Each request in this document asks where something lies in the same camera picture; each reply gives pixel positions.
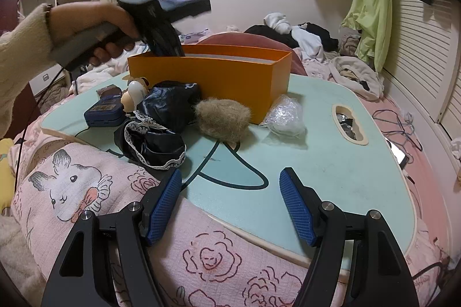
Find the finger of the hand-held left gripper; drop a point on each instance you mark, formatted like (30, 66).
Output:
(149, 29)
(169, 40)

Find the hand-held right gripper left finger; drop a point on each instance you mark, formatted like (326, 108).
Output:
(164, 206)

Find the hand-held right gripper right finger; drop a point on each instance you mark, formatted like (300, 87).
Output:
(297, 209)

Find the cartoon figure toy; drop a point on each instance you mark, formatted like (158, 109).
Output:
(135, 91)

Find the orange box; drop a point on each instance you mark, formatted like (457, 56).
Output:
(223, 76)

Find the black lace cloth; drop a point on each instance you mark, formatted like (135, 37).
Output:
(162, 105)

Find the small brown packet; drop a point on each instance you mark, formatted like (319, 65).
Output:
(108, 91)

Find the clear plastic bag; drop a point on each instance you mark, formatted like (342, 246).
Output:
(284, 116)

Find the blue case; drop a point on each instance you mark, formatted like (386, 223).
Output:
(102, 112)

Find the beige fur ball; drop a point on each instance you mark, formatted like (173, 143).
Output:
(223, 119)

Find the person's left hand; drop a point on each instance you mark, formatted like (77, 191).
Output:
(83, 17)

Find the white purple packet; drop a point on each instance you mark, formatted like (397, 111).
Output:
(192, 37)

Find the mint cartoon lap desk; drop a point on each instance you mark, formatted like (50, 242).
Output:
(324, 166)

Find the white fleece garment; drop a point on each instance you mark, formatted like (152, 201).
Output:
(97, 73)

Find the red cushion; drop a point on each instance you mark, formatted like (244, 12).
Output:
(252, 40)

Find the black crumpled garment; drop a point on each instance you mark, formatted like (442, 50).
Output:
(322, 33)
(263, 31)

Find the white hooded garment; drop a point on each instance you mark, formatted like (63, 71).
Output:
(275, 20)

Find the pink floral quilt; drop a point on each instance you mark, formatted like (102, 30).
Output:
(72, 163)

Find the white drawer cabinet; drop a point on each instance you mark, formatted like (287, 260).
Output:
(46, 78)

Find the smartphone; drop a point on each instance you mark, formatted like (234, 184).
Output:
(398, 155)

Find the white crumpled garment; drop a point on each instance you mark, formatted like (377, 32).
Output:
(309, 42)

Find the white crumpled tissue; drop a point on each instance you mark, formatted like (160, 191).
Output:
(408, 116)

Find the cream crumpled garment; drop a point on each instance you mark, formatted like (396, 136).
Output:
(354, 74)

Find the grey fluffy garment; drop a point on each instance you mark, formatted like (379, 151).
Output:
(351, 44)

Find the white louvered closet door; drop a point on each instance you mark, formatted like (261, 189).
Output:
(421, 51)

